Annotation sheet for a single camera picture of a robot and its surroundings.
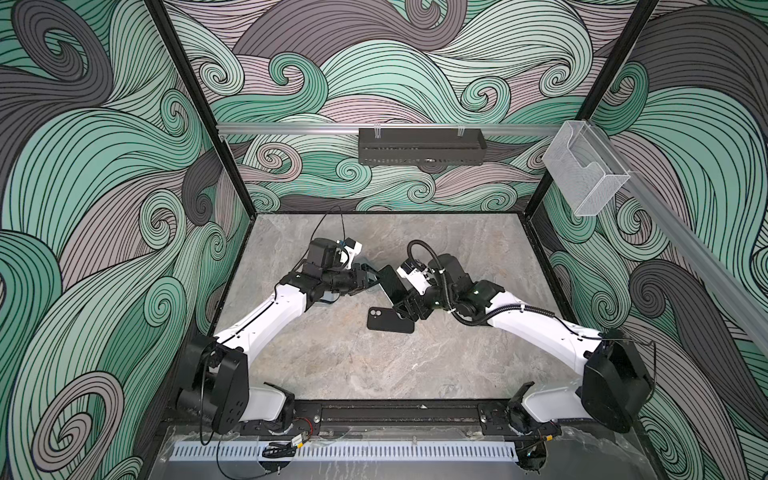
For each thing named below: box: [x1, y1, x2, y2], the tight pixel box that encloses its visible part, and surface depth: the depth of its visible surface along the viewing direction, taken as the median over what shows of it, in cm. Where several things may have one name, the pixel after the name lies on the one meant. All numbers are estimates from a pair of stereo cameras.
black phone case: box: [367, 307, 415, 334], surface depth 92 cm
